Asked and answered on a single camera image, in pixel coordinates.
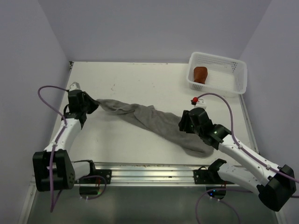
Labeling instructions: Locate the grey towel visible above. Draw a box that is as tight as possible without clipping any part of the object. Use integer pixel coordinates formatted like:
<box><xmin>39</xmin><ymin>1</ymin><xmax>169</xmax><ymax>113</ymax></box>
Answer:
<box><xmin>97</xmin><ymin>99</ymin><xmax>214</xmax><ymax>158</ymax></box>

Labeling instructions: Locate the rust brown towel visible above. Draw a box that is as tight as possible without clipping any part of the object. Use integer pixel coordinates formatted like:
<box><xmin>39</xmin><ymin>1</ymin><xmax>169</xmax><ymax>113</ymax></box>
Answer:
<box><xmin>193</xmin><ymin>67</ymin><xmax>208</xmax><ymax>84</ymax></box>

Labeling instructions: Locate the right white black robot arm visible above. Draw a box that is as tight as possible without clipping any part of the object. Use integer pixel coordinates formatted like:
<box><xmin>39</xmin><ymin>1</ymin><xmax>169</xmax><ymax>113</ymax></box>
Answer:
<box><xmin>178</xmin><ymin>108</ymin><xmax>296</xmax><ymax>211</ymax></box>

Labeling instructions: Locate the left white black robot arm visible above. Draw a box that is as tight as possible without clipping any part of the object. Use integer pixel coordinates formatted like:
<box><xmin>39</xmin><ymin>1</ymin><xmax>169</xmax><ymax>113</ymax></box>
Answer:
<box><xmin>33</xmin><ymin>89</ymin><xmax>99</xmax><ymax>192</ymax></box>

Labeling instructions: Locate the white perforated plastic basket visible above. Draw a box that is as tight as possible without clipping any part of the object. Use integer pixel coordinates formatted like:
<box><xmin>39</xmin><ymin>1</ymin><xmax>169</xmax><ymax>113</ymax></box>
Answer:
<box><xmin>186</xmin><ymin>52</ymin><xmax>248</xmax><ymax>98</ymax></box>

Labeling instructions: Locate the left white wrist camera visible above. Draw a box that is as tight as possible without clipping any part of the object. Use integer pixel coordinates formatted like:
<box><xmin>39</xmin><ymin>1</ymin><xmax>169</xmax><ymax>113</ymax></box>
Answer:
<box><xmin>68</xmin><ymin>82</ymin><xmax>81</xmax><ymax>91</ymax></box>

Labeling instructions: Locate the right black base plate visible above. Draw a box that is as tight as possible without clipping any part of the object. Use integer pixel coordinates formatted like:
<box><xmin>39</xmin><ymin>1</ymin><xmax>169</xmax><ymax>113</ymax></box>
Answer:
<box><xmin>193</xmin><ymin>169</ymin><xmax>234</xmax><ymax>185</ymax></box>

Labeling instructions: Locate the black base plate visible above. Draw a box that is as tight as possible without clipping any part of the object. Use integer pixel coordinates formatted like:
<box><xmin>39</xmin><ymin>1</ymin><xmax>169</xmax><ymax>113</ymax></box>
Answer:
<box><xmin>77</xmin><ymin>169</ymin><xmax>112</xmax><ymax>185</ymax></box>
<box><xmin>193</xmin><ymin>169</ymin><xmax>234</xmax><ymax>185</ymax></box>

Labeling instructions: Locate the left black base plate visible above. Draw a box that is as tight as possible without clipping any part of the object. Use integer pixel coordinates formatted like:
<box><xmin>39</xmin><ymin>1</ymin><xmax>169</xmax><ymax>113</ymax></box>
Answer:
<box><xmin>77</xmin><ymin>169</ymin><xmax>112</xmax><ymax>185</ymax></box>

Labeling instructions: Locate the aluminium mounting rail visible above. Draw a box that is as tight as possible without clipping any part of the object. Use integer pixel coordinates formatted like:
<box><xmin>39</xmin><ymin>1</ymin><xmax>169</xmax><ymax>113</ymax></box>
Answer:
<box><xmin>94</xmin><ymin>163</ymin><xmax>226</xmax><ymax>186</ymax></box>

